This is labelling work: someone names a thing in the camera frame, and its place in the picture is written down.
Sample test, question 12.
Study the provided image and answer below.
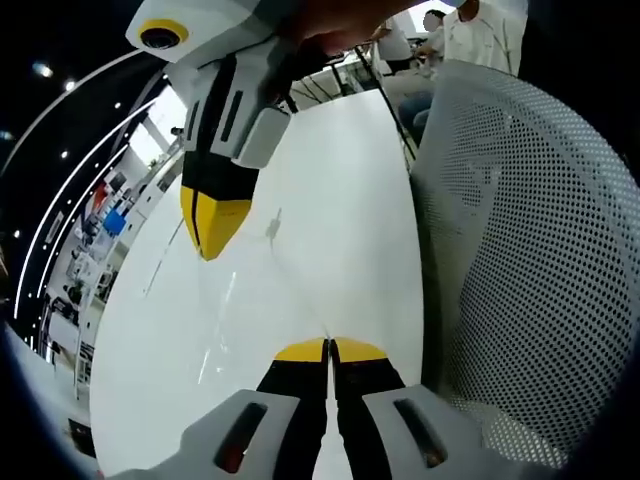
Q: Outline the person's right hand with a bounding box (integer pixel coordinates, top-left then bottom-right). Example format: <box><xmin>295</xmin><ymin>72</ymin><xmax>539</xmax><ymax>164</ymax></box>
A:
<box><xmin>279</xmin><ymin>0</ymin><xmax>401</xmax><ymax>57</ymax></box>

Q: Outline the black cable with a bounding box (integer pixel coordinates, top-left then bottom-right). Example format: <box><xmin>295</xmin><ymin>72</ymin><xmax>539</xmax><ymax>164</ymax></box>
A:
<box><xmin>355</xmin><ymin>43</ymin><xmax>419</xmax><ymax>161</ymax></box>

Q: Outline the grey mesh chair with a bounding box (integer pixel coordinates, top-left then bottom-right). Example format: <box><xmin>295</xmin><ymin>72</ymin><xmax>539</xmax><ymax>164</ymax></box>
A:
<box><xmin>409</xmin><ymin>59</ymin><xmax>640</xmax><ymax>471</ymax></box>

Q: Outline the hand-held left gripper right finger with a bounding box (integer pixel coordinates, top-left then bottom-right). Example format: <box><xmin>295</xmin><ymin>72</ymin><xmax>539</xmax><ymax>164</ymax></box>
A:
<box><xmin>331</xmin><ymin>337</ymin><xmax>506</xmax><ymax>480</ymax></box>

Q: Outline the blue box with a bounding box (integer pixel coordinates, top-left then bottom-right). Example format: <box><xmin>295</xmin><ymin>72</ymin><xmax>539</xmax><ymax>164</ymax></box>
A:
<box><xmin>102</xmin><ymin>207</ymin><xmax>129</xmax><ymax>236</ymax></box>

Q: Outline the clear resealable bag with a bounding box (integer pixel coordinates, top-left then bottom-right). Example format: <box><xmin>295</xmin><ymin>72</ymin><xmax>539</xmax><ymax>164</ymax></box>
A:
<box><xmin>142</xmin><ymin>207</ymin><xmax>336</xmax><ymax>386</ymax></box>

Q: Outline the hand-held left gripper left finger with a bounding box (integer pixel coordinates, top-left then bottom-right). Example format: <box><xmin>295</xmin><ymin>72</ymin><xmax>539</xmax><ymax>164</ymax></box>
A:
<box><xmin>97</xmin><ymin>337</ymin><xmax>332</xmax><ymax>480</ymax></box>

